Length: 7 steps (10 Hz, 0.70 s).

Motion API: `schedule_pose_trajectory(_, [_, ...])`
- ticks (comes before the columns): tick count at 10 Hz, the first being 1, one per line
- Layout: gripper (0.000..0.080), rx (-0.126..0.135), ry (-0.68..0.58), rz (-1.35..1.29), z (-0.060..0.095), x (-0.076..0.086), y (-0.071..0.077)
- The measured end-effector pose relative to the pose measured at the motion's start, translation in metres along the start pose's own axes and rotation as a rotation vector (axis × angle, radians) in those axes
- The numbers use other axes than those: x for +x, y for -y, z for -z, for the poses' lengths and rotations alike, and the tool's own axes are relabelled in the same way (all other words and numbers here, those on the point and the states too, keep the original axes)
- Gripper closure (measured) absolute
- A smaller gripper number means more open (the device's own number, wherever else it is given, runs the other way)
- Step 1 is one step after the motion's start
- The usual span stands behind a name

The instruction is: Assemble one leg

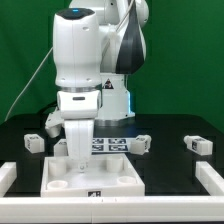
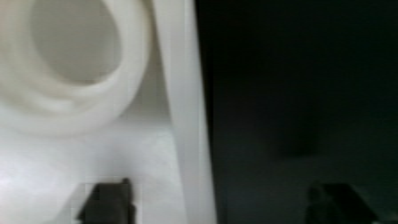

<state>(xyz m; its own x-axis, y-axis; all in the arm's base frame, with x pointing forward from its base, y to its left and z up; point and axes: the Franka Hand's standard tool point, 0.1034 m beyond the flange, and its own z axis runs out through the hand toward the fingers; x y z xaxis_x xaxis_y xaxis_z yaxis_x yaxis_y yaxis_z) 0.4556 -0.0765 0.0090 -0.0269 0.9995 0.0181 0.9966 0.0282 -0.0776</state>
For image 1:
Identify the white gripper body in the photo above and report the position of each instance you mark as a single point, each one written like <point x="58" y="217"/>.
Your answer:
<point x="79" y="136"/>

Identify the white square table top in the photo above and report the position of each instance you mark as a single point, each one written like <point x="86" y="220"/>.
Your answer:
<point x="107" y="175"/>

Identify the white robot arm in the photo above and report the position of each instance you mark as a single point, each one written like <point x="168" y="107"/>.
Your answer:
<point x="96" y="44"/>

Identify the sheet of fiducial tags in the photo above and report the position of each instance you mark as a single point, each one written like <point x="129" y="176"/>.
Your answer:
<point x="111" y="145"/>

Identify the white U-shaped obstacle fence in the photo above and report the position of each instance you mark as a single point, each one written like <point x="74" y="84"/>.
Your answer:
<point x="121" y="209"/>

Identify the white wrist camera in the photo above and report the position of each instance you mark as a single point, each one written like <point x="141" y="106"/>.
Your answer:
<point x="54" y="124"/>

